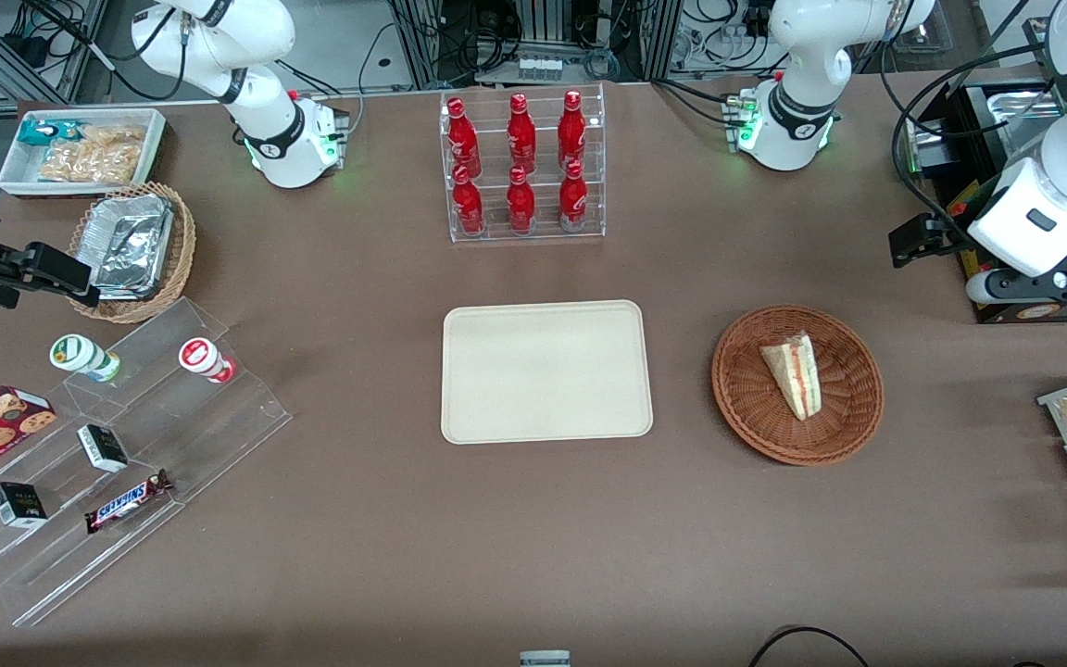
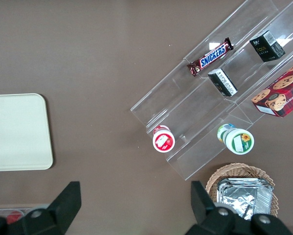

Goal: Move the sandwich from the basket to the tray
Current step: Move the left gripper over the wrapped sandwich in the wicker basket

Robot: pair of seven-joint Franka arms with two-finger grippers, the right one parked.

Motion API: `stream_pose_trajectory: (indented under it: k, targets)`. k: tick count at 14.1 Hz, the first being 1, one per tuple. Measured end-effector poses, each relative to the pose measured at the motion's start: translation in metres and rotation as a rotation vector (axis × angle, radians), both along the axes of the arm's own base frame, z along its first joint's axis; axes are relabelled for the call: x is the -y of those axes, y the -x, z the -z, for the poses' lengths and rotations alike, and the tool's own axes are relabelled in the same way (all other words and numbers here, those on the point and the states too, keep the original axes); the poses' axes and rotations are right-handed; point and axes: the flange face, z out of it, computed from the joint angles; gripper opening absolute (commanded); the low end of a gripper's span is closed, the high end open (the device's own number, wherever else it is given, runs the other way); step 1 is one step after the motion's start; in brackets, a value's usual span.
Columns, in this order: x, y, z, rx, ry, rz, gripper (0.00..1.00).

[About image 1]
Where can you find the small black carton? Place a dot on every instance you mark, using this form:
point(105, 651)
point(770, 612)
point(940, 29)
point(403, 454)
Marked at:
point(18, 505)
point(103, 447)

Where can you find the teal snack packet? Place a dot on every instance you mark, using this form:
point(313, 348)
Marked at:
point(44, 132)

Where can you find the beige rectangular tray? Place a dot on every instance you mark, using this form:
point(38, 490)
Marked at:
point(547, 371)

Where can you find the clear bag of crackers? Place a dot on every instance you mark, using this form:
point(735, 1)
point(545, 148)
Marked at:
point(89, 165)
point(115, 137)

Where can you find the round brown wicker basket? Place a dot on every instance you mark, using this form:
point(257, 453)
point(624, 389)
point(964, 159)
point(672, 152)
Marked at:
point(844, 417)

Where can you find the white rectangular snack bin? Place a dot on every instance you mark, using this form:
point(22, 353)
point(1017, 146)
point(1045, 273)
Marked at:
point(19, 176)

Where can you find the white power strip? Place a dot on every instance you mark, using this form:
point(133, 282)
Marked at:
point(540, 67)

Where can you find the silver metal block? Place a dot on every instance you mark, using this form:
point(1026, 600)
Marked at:
point(924, 148)

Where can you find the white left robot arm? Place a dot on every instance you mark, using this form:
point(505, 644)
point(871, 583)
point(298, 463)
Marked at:
point(802, 56)

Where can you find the oval tan wicker basket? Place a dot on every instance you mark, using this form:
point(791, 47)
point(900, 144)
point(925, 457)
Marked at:
point(183, 241)

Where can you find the clear acrylic bottle rack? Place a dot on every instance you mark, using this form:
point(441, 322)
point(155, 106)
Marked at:
point(496, 232)

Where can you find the green lid yogurt bottle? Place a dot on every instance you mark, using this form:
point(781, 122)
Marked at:
point(80, 355)

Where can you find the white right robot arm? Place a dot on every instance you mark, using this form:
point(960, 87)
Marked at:
point(219, 37)

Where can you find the aluminium foil container stack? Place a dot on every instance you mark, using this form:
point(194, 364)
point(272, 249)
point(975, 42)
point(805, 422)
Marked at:
point(131, 245)

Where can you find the Snickers chocolate bar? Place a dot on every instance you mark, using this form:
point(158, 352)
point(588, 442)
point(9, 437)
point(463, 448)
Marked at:
point(126, 502)

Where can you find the aluminium frame rack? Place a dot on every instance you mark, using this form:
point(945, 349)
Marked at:
point(418, 42)

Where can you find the steel warmer pan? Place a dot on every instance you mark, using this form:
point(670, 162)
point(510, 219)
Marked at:
point(1020, 102)

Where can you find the red cola bottle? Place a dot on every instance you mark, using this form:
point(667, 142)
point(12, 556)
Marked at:
point(521, 134)
point(463, 139)
point(571, 132)
point(469, 206)
point(573, 200)
point(520, 204)

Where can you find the black food warmer cabinet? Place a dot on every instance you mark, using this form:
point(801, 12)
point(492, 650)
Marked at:
point(969, 130)

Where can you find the small grey device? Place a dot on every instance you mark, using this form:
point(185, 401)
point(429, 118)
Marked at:
point(545, 659)

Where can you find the red lid yogurt bottle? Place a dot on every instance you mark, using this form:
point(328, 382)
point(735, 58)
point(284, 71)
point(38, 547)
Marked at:
point(202, 357)

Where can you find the clear acrylic stepped display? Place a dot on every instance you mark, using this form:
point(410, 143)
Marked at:
point(219, 435)

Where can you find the triangle sandwich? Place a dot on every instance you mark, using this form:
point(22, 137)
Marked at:
point(797, 375)

